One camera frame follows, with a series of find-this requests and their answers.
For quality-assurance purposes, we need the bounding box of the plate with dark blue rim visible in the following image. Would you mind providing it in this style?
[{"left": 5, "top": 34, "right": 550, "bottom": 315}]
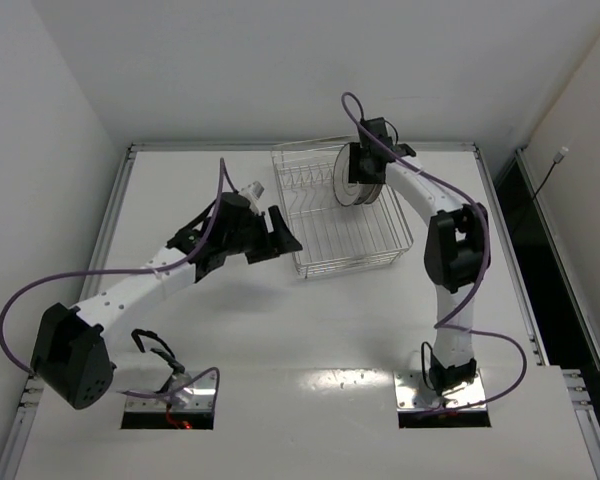
[{"left": 364, "top": 144, "right": 384, "bottom": 206}]

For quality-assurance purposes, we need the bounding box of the white plate with black rim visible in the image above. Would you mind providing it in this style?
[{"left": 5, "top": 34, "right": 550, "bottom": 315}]
[{"left": 332, "top": 142, "right": 375, "bottom": 207}]

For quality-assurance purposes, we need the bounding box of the metal wire dish rack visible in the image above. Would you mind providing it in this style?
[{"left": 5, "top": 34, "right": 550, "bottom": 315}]
[{"left": 271, "top": 136, "right": 413, "bottom": 279}]

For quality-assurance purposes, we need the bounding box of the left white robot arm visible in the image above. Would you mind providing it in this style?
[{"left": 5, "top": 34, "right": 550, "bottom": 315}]
[{"left": 30, "top": 183, "right": 302, "bottom": 410}]

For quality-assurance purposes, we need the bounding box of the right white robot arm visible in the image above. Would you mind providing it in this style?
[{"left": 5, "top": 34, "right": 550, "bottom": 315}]
[{"left": 348, "top": 117, "right": 490, "bottom": 395}]

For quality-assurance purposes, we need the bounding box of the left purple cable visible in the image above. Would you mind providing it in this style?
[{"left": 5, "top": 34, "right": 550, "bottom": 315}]
[{"left": 0, "top": 157, "right": 241, "bottom": 406}]

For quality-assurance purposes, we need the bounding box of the purple cable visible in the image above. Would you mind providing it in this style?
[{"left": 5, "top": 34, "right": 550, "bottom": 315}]
[
  {"left": 340, "top": 91, "right": 528, "bottom": 419},
  {"left": 0, "top": 157, "right": 241, "bottom": 406}
]

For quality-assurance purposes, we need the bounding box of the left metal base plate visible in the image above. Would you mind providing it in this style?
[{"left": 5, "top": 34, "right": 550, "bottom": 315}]
[{"left": 124, "top": 368, "right": 219, "bottom": 414}]

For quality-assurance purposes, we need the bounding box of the metal base plate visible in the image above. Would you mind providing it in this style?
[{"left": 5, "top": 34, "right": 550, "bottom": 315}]
[
  {"left": 393, "top": 370, "right": 487, "bottom": 413},
  {"left": 124, "top": 368, "right": 219, "bottom": 414}
]

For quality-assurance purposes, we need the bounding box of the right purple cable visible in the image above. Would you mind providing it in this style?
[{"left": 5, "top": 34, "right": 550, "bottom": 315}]
[{"left": 340, "top": 91, "right": 528, "bottom": 419}]

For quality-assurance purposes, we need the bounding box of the black usb cable on wall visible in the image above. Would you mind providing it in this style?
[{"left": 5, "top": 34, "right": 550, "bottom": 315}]
[{"left": 529, "top": 145, "right": 569, "bottom": 199}]

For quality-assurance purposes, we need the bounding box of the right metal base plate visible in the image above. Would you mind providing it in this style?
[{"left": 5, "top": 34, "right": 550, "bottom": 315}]
[{"left": 393, "top": 370, "right": 487, "bottom": 413}]

